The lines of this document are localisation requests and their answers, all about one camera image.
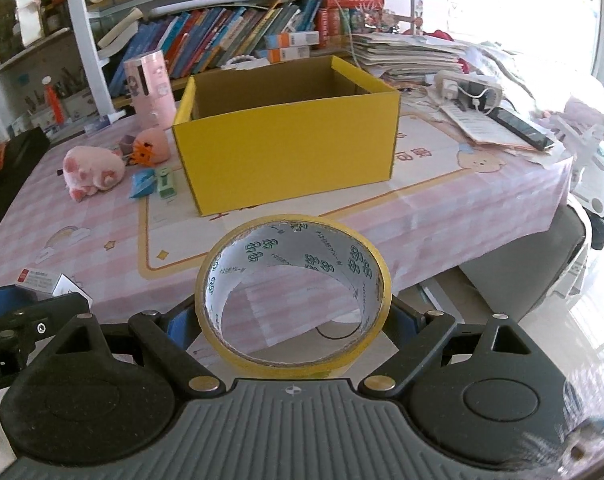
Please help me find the colourful figurine ornament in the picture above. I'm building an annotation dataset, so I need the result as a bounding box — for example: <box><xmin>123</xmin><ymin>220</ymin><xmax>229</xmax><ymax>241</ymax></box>
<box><xmin>364</xmin><ymin>0</ymin><xmax>425</xmax><ymax>36</ymax></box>

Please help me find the grey chair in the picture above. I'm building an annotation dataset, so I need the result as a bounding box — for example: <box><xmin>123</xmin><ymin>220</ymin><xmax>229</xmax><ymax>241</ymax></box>
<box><xmin>459</xmin><ymin>195</ymin><xmax>590</xmax><ymax>321</ymax></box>

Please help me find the pink checkered tablecloth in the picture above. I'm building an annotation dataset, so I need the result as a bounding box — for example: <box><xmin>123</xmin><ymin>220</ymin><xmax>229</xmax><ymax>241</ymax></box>
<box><xmin>0</xmin><ymin>77</ymin><xmax>575</xmax><ymax>366</ymax></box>

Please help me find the yellow adhesive tape roll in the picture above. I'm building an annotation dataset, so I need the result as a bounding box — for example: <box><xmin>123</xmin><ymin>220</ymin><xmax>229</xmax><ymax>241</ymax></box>
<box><xmin>195</xmin><ymin>215</ymin><xmax>393</xmax><ymax>378</ymax></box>

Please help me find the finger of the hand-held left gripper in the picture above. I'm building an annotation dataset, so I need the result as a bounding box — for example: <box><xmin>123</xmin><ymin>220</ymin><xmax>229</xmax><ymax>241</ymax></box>
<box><xmin>0</xmin><ymin>285</ymin><xmax>40</xmax><ymax>318</ymax></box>
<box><xmin>7</xmin><ymin>292</ymin><xmax>94</xmax><ymax>346</ymax></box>

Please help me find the red gift box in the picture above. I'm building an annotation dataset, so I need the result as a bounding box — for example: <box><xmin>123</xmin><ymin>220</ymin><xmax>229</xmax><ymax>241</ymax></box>
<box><xmin>316</xmin><ymin>0</ymin><xmax>385</xmax><ymax>48</ymax></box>

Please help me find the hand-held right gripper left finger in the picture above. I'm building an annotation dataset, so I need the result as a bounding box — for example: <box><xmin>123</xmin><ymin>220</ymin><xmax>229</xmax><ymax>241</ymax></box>
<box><xmin>41</xmin><ymin>300</ymin><xmax>227</xmax><ymax>397</ymax></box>

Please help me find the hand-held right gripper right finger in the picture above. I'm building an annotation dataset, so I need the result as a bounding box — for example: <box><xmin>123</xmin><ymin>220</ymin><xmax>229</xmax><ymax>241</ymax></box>
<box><xmin>357</xmin><ymin>300</ymin><xmax>548</xmax><ymax>397</ymax></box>

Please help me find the stack of magazines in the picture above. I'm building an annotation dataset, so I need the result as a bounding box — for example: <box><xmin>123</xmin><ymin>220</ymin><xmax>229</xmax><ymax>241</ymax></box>
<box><xmin>352</xmin><ymin>32</ymin><xmax>470</xmax><ymax>88</ymax></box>

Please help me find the white wooden bookshelf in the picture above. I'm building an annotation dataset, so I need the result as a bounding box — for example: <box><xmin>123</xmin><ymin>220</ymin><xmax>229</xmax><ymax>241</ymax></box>
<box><xmin>0</xmin><ymin>0</ymin><xmax>417</xmax><ymax>111</ymax></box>

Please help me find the orange white medicine box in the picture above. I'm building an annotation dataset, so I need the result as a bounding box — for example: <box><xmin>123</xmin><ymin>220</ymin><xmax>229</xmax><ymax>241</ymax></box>
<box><xmin>264</xmin><ymin>31</ymin><xmax>320</xmax><ymax>48</ymax></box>
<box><xmin>267</xmin><ymin>46</ymin><xmax>310</xmax><ymax>63</ymax></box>

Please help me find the white paper gift bag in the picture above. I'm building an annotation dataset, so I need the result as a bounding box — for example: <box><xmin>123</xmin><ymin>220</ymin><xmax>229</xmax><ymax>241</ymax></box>
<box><xmin>12</xmin><ymin>0</ymin><xmax>48</xmax><ymax>46</ymax></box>

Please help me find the white long tube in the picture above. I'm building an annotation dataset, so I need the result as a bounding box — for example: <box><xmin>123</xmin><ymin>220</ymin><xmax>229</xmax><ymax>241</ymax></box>
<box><xmin>142</xmin><ymin>0</ymin><xmax>283</xmax><ymax>18</ymax></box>

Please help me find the yellow cardboard box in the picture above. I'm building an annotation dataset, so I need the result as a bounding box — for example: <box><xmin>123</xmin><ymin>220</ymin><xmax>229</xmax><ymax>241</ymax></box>
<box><xmin>172</xmin><ymin>55</ymin><xmax>401</xmax><ymax>217</ymax></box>

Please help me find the row of leaning books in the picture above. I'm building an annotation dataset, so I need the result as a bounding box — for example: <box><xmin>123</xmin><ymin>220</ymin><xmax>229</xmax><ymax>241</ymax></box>
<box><xmin>107</xmin><ymin>0</ymin><xmax>323</xmax><ymax>98</ymax></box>

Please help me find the small white box red label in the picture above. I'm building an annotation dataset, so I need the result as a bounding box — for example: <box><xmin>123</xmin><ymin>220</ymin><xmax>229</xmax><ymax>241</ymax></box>
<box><xmin>16</xmin><ymin>267</ymin><xmax>93</xmax><ymax>306</ymax></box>

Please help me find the black slim device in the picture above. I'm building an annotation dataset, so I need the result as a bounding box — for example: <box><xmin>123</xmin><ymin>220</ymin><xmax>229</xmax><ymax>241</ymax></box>
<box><xmin>486</xmin><ymin>107</ymin><xmax>555</xmax><ymax>151</ymax></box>

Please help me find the white printed paper sheet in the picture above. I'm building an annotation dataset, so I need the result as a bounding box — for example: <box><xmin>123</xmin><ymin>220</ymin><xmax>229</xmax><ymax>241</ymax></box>
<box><xmin>439</xmin><ymin>102</ymin><xmax>572</xmax><ymax>161</ymax></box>

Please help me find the white faceted bag pearl handle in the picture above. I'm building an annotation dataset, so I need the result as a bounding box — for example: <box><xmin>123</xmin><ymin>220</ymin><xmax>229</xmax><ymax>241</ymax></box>
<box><xmin>221</xmin><ymin>55</ymin><xmax>267</xmax><ymax>72</ymax></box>

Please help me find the white power strip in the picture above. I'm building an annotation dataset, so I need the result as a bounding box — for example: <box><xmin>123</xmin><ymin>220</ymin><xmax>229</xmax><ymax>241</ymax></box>
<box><xmin>434</xmin><ymin>70</ymin><xmax>502</xmax><ymax>111</ymax></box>

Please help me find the pink plush pig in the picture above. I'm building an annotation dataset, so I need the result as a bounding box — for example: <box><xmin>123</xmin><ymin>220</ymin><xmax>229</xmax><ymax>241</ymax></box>
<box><xmin>63</xmin><ymin>146</ymin><xmax>128</xmax><ymax>202</ymax></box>

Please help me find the white pen organiser box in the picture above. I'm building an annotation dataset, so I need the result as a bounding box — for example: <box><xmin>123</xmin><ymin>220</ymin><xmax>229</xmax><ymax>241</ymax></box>
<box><xmin>24</xmin><ymin>67</ymin><xmax>100</xmax><ymax>122</ymax></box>

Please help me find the folded beige book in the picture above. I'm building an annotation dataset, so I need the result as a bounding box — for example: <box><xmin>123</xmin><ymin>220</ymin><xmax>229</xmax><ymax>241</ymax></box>
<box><xmin>97</xmin><ymin>7</ymin><xmax>143</xmax><ymax>56</ymax></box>

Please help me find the mint green stapler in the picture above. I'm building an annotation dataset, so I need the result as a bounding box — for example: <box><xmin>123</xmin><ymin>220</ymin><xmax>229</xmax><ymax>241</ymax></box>
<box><xmin>154</xmin><ymin>167</ymin><xmax>177</xmax><ymax>199</ymax></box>

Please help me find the pink cylinder humidifier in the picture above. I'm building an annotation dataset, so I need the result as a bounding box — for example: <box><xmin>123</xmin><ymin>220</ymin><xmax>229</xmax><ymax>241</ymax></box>
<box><xmin>123</xmin><ymin>50</ymin><xmax>177</xmax><ymax>131</ymax></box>

